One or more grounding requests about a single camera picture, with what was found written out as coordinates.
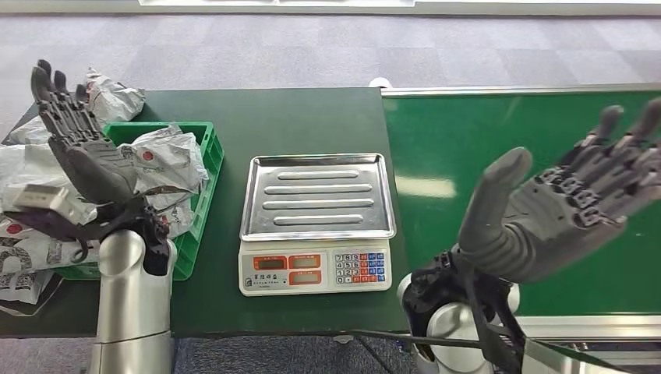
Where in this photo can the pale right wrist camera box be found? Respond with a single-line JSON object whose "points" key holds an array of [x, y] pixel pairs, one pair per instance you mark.
{"points": [[547, 361]]}

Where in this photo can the green conveyor belt, metal frame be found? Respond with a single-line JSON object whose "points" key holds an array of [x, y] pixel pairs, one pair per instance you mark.
{"points": [[439, 144]]}

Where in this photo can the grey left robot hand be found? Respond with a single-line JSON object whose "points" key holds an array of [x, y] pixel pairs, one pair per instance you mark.
{"points": [[93, 165]]}

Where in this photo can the white electronic scale, steel tray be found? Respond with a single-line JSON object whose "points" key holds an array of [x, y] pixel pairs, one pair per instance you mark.
{"points": [[315, 196]]}

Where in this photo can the crumpled grey package, red line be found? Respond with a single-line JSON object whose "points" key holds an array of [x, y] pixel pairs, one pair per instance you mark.
{"points": [[116, 100]]}

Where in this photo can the white round cap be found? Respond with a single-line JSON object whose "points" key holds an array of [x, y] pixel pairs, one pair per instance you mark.
{"points": [[380, 82]]}

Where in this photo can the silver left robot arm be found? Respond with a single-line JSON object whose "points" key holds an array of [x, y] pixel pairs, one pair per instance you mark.
{"points": [[131, 299]]}

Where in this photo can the green plastic crate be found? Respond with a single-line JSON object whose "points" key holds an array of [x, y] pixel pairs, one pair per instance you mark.
{"points": [[206, 170]]}

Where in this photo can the small grey package, black print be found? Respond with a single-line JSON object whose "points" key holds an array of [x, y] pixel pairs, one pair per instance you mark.
{"points": [[20, 286]]}

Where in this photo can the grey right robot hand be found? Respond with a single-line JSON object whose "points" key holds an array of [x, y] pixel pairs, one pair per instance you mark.
{"points": [[552, 227]]}

